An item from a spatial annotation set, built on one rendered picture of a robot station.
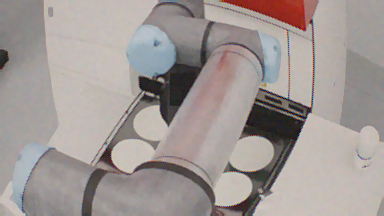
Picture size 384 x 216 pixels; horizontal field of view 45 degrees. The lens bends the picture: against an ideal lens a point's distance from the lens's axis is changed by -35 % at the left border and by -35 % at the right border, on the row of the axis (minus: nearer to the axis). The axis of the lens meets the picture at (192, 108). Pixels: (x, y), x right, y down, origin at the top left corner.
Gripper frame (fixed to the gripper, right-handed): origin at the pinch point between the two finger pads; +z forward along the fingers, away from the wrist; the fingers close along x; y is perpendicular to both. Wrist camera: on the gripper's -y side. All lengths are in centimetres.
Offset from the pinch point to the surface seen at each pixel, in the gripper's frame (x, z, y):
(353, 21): -86, 68, 148
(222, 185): -5.9, 11.6, -1.8
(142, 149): 10.2, 11.5, 8.5
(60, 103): 43, 33, 46
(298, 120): -23.1, 7.7, 11.7
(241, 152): -9.6, 11.5, 7.2
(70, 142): 31.9, 19.5, 16.6
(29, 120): 93, 101, 106
